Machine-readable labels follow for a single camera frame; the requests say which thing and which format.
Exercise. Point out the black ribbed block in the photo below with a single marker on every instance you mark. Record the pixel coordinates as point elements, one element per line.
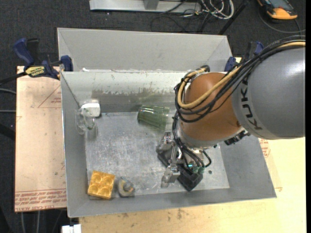
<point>190,181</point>

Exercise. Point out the clear green cup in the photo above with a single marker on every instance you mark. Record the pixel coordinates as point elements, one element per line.
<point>151,118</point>

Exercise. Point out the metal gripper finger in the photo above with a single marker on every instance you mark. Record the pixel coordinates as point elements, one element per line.
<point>168,177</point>
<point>165,144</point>

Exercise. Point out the yellow toy brick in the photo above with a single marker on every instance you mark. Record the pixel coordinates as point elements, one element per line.
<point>100,184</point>

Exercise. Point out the brown cardboard board, red print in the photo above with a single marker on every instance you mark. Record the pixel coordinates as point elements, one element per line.
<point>39,135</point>

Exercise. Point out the grey metal bin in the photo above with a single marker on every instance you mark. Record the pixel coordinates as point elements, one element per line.
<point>126,149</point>

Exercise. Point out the small grey round object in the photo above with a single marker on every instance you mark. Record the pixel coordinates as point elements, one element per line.
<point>125,187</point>

